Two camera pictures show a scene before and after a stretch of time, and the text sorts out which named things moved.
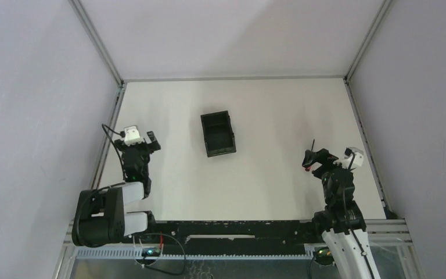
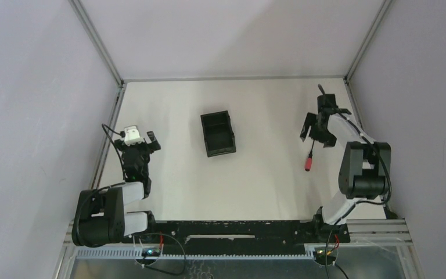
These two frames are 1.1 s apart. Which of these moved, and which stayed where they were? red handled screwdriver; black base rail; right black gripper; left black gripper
Moved: right black gripper
Stayed: black base rail; red handled screwdriver; left black gripper
